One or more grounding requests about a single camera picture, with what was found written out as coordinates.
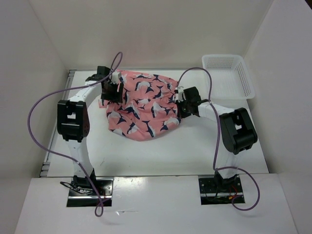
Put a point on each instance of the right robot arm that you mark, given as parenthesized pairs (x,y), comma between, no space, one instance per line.
(235,133)

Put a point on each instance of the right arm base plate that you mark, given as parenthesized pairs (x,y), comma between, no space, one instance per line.
(216,191)

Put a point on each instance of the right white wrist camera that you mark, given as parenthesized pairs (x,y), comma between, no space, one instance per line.
(179,94)

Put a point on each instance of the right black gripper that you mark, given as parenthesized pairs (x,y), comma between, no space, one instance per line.
(181,113)

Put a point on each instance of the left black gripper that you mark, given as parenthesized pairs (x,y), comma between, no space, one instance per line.
(115,96)

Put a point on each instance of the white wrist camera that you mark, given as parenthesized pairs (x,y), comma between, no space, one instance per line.
(179,94)
(115,78)

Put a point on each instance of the pink shark print shorts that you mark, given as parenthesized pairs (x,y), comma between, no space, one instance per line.
(147,109)

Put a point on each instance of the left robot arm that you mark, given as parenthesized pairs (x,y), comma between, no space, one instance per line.
(74,126)

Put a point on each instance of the white plastic basket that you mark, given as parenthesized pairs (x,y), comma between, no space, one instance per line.
(230,76)

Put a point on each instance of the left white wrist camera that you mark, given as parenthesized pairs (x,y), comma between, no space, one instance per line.
(115,78)

